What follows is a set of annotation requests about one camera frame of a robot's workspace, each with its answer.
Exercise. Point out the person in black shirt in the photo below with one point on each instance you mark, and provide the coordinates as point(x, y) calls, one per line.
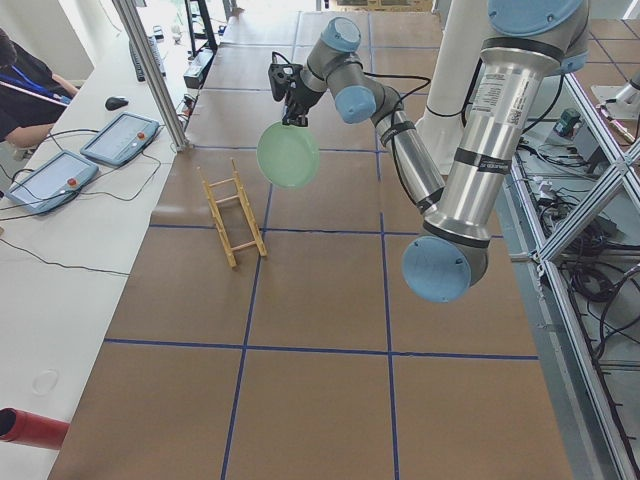
point(33, 97)

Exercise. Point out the light green round plate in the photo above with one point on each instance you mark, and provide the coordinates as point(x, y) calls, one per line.
point(288, 156)

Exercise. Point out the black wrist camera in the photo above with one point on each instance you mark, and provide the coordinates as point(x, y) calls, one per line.
point(281, 78)

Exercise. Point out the wooden plate rack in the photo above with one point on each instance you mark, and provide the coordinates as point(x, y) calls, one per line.
point(232, 214)

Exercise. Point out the brown paper table cover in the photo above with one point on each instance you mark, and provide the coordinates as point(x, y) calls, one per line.
point(316, 361)

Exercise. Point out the far blue teach pendant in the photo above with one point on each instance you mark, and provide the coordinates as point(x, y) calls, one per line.
point(121, 140)

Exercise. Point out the near blue teach pendant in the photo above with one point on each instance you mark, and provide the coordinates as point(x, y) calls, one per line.
point(54, 183)

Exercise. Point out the blue teach pendant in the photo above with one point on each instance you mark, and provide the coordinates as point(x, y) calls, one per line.
point(54, 183)
point(121, 140)

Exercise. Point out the black computer mouse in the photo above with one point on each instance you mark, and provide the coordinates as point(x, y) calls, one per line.
point(115, 102)

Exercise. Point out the red cylinder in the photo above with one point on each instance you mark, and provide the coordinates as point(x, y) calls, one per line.
point(26, 428)

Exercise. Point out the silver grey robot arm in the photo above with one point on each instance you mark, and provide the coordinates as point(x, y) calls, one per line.
point(451, 162)

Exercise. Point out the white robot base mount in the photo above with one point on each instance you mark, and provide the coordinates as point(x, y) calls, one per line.
point(465, 28)

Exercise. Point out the aluminium frame rail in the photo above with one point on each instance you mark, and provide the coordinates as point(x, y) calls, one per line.
point(135, 30)

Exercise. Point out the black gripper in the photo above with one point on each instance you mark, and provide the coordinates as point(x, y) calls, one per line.
point(298, 96)

